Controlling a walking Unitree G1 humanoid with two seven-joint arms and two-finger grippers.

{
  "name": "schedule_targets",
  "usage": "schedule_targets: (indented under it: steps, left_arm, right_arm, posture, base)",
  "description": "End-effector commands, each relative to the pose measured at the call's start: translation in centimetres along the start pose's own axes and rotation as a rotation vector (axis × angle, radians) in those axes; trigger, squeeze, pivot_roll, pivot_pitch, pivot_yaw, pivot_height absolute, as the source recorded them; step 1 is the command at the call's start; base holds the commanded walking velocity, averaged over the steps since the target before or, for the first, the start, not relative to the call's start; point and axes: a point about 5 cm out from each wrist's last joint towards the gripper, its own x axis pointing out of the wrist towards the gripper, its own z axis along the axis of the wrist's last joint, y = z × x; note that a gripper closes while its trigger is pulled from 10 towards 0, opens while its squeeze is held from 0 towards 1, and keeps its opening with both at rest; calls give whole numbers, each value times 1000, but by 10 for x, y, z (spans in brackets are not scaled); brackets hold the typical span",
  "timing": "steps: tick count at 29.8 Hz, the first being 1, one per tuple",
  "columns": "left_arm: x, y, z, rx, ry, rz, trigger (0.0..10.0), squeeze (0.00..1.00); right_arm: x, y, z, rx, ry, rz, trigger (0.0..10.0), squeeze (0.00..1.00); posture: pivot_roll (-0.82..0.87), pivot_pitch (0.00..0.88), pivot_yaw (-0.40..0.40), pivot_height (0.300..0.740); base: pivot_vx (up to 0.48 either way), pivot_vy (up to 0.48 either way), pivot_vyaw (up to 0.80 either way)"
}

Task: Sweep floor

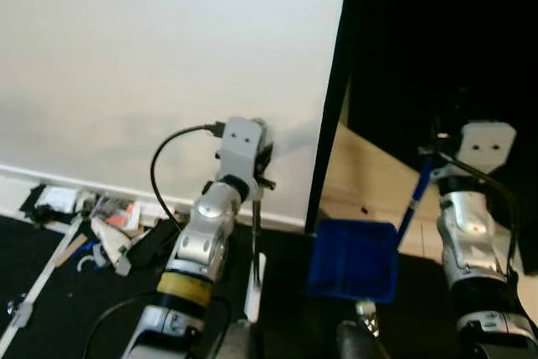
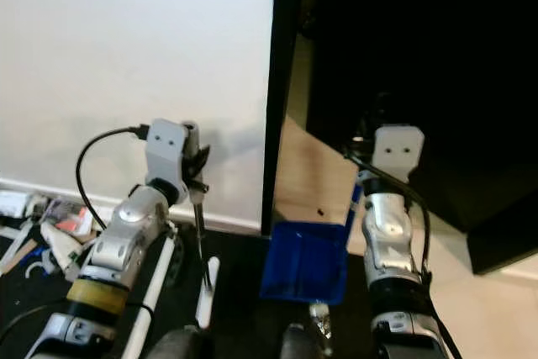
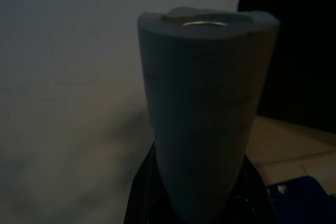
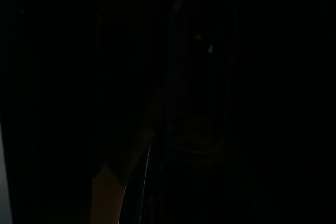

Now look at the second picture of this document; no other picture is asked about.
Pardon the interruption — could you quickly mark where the blue dustpan with handle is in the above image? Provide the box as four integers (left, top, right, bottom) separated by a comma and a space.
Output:
259, 182, 364, 305

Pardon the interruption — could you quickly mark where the black floor mat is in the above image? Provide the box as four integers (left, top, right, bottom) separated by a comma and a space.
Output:
0, 229, 379, 359

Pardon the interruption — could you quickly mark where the small white box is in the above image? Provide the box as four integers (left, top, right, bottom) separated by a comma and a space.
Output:
0, 191, 30, 219

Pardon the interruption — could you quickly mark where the large black cabinet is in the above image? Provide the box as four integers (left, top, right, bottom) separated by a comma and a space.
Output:
261, 0, 538, 276

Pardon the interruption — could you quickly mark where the red and white packet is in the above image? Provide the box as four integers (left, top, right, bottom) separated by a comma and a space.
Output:
55, 205, 95, 236

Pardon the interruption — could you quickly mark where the thick white pole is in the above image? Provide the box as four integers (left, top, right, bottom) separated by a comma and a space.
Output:
120, 233, 179, 359

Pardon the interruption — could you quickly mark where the thin white strip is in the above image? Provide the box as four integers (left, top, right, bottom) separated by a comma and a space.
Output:
0, 223, 45, 277

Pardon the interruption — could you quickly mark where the crumpled white bag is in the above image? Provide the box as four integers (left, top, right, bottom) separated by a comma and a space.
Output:
40, 224, 89, 282

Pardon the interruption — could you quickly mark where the robot left leg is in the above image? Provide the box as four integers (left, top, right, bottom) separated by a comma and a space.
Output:
158, 325, 213, 359

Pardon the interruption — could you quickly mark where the robot leg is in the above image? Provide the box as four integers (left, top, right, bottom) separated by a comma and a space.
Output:
282, 323, 330, 359
158, 325, 213, 359

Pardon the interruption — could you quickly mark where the robot right leg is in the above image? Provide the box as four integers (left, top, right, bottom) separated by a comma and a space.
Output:
282, 323, 330, 359

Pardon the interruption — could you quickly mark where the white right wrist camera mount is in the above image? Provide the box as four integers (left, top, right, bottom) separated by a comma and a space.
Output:
372, 124, 425, 185

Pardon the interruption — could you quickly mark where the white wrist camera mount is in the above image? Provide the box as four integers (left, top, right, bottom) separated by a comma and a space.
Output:
144, 119, 203, 185
372, 124, 425, 185

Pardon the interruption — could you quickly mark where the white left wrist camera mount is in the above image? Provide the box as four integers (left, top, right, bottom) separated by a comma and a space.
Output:
144, 119, 203, 185

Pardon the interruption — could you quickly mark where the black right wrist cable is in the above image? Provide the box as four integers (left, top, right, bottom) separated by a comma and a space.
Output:
345, 149, 434, 293

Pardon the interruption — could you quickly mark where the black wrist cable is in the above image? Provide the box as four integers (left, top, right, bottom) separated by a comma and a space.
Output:
74, 126, 148, 225
345, 149, 434, 293

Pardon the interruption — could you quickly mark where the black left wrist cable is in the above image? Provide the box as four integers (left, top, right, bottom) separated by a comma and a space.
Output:
74, 126, 148, 225

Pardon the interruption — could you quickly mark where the black left elbow cable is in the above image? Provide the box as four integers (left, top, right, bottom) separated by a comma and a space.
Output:
0, 303, 70, 353

